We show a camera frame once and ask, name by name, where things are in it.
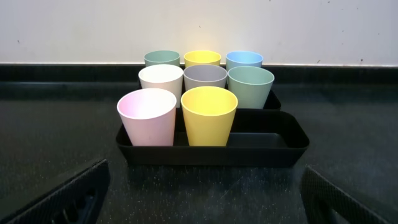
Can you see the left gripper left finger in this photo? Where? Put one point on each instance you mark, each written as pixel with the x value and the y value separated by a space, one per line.
pixel 62 199

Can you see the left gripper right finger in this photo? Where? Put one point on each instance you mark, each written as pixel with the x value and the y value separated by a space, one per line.
pixel 326 205

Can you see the pink cup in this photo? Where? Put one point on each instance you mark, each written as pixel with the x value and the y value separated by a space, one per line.
pixel 149 127

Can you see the black tray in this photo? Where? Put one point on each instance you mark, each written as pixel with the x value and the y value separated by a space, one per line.
pixel 217 155

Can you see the green cup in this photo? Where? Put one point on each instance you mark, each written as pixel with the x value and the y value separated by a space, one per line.
pixel 161 57
pixel 250 93

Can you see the yellow cup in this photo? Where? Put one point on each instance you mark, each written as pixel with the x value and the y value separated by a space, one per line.
pixel 207 127
pixel 202 58

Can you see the white cup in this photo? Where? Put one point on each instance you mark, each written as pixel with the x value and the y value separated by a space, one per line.
pixel 161 79

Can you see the blue cup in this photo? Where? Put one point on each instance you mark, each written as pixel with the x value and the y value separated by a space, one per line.
pixel 244 59

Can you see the grey cup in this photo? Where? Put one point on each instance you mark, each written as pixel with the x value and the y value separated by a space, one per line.
pixel 203 81

